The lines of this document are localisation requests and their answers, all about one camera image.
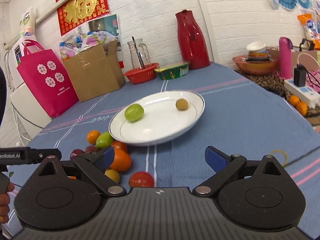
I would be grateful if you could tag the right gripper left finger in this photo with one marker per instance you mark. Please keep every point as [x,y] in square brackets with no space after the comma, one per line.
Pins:
[83,176]

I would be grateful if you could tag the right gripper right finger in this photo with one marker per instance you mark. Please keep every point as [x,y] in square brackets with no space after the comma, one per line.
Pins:
[237,176]

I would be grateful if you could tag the dark plum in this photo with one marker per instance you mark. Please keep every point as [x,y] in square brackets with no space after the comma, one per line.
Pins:
[76,152]
[91,149]

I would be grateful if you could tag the yellow orange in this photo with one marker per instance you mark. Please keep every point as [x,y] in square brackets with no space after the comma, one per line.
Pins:
[113,175]

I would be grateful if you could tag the orange tangerine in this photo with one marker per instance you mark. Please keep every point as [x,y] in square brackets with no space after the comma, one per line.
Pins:
[122,161]

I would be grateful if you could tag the tan longan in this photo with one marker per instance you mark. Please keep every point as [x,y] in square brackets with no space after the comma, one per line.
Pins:
[182,104]

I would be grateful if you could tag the person's left hand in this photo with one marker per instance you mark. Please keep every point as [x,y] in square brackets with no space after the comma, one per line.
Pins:
[4,204]

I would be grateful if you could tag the green apple near plate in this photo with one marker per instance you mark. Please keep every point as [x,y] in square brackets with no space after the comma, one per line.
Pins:
[104,140]

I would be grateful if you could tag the small orange far left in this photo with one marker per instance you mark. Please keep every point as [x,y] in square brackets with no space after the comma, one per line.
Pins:
[92,137]

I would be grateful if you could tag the yellow rubber band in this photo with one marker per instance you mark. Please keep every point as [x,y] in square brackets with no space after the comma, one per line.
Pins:
[281,155]

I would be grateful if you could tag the blue striped tablecloth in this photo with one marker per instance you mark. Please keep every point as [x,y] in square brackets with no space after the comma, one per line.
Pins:
[240,117]

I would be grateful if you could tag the pink shopping bag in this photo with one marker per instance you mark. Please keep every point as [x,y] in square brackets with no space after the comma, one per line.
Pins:
[46,78]

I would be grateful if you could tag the cardboard box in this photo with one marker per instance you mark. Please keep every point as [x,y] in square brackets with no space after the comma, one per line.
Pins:
[95,72]

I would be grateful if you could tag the orange on side table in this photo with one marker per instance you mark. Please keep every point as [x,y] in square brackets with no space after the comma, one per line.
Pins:
[293,100]

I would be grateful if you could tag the red plastic basket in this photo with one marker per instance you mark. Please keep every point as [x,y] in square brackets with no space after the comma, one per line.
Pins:
[142,75]

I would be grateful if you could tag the green printed bowl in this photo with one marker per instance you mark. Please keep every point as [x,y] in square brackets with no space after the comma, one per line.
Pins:
[173,70]

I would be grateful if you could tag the white power strip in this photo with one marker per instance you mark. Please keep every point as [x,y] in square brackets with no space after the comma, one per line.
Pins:
[305,93]

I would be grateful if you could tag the glass pitcher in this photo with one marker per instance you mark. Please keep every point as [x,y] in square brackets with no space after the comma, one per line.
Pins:
[140,57]

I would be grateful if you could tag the white bowl stack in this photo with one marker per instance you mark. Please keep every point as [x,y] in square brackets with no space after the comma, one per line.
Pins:
[257,51]

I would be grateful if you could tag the red thermos jug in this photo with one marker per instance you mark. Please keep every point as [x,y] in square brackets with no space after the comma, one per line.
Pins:
[191,40]

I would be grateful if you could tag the floral fabric in box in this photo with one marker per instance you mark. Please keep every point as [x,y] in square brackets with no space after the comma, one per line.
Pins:
[81,42]

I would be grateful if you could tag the black power adapter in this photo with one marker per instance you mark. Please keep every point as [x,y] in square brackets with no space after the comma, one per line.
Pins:
[299,76]

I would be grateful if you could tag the pink floral cloth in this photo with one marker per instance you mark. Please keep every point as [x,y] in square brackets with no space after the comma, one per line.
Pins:
[313,79]

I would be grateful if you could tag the pink thermos bottle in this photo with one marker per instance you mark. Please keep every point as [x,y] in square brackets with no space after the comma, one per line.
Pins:
[285,51]

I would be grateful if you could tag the orange snack packet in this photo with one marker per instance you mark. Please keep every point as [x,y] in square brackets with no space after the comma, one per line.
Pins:
[310,30]

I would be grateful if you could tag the red fu wall poster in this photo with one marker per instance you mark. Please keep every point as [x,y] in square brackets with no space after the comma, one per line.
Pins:
[73,13]

